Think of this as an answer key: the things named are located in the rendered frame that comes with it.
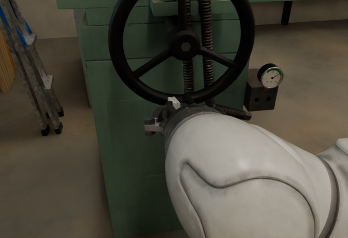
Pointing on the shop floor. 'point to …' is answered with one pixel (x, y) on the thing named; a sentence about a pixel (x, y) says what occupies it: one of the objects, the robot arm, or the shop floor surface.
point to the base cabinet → (134, 203)
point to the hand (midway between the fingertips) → (173, 107)
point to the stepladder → (10, 17)
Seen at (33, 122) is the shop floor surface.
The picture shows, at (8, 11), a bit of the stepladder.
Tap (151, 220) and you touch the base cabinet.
